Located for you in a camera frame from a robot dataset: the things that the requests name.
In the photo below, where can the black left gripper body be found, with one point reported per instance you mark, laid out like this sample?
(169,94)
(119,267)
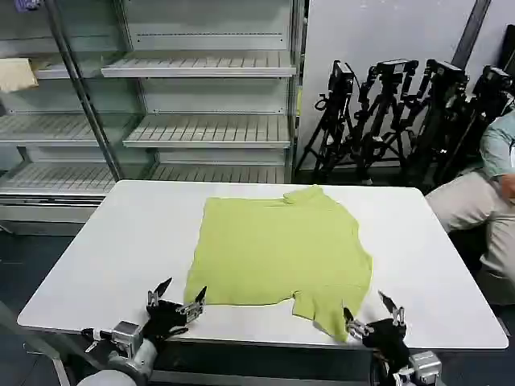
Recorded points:
(163,319)

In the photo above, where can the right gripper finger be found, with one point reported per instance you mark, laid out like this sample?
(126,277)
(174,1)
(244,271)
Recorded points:
(356,329)
(397,314)

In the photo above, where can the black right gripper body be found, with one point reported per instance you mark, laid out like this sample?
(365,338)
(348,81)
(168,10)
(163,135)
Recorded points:
(388,339)

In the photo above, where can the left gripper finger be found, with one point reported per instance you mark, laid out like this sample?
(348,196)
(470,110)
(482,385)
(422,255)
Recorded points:
(155,294)
(194,307)

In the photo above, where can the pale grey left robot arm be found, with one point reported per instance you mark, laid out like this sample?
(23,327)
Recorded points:
(133,356)

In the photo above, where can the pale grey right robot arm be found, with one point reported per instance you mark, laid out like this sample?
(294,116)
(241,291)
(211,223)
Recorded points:
(422,364)

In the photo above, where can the yellow-green shirt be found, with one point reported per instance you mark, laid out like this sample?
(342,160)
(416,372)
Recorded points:
(277,249)

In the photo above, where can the person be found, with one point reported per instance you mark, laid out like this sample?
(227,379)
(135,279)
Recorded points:
(462,205)

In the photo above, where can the metal shelf rack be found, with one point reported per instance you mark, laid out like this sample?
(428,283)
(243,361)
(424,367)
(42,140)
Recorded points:
(201,100)

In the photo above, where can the brown cardboard box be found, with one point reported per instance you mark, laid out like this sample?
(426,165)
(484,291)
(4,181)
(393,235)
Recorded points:
(16,74)

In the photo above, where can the dark monitor screen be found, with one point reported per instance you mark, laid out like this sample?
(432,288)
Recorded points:
(509,48)

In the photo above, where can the purple item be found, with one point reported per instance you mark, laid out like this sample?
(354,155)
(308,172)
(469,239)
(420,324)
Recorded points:
(25,4)

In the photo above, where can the black tripod with camera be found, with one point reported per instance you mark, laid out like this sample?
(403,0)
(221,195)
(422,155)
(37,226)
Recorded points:
(382,120)
(440,116)
(489,96)
(336,116)

